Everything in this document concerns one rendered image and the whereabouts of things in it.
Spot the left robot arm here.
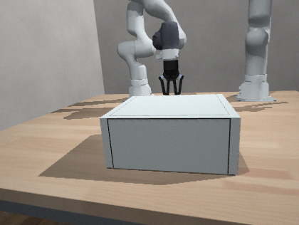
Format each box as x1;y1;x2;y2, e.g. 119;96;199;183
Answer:
237;0;272;100

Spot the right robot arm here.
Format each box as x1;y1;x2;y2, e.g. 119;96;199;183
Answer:
117;0;187;99

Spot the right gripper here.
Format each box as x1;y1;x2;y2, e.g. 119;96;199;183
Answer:
159;60;184;95

